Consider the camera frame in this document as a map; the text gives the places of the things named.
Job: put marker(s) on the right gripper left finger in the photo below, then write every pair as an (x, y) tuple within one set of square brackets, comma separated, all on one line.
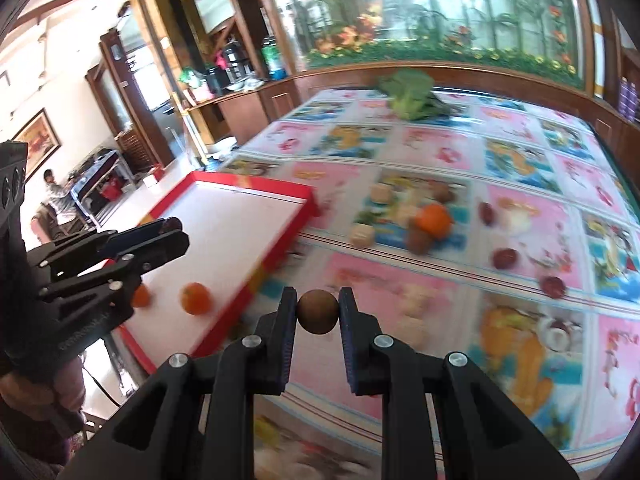
[(256, 365)]

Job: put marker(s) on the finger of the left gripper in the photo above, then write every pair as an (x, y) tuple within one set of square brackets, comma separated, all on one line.
[(156, 243), (95, 265)]

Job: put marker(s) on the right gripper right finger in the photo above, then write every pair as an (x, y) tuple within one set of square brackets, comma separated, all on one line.
[(378, 364)]

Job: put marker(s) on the orange tangerine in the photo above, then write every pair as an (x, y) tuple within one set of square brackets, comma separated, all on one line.
[(195, 299), (142, 297), (435, 219)]

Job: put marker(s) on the brown round longan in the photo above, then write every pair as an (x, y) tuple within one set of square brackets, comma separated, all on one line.
[(317, 311)]

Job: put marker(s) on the operator left hand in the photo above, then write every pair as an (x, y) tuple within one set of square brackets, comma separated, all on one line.
[(33, 410)]

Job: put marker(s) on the seated person background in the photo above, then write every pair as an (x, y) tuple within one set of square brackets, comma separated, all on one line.
[(58, 197)]

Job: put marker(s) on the red white shallow box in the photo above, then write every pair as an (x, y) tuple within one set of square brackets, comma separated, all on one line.
[(240, 228)]

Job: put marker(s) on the brown longan by tangerine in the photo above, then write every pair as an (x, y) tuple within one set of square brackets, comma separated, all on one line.
[(418, 242)]

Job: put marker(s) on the red jujube centre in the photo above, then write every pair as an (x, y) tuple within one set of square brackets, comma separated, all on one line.
[(504, 258)]

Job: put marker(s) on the wooden side cabinet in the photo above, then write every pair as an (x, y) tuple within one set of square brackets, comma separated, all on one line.
[(248, 113)]

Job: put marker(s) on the fruit print tablecloth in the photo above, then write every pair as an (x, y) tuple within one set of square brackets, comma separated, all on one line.
[(572, 364)]

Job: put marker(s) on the small red jujube far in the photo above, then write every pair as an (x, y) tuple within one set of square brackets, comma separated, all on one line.
[(486, 213)]

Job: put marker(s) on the red jujube right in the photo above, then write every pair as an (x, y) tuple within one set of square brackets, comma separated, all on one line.
[(553, 287)]

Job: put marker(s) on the pale cake piece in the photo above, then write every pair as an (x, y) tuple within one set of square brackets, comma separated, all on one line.
[(515, 221)]

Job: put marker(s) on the black kettle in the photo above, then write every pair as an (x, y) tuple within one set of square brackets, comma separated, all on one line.
[(237, 62)]

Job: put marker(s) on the green label plastic bottle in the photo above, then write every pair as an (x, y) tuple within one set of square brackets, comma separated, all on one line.
[(273, 59)]

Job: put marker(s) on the green leafy vegetable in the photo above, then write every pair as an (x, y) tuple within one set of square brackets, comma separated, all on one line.
[(412, 97)]

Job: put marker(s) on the purple bottle left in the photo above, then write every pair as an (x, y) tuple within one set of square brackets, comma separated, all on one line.
[(622, 97)]

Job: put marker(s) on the purple bottle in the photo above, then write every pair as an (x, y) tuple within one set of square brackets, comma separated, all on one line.
[(632, 102), (622, 97)]

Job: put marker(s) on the purple bottle right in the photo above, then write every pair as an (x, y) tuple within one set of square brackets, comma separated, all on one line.
[(632, 102)]

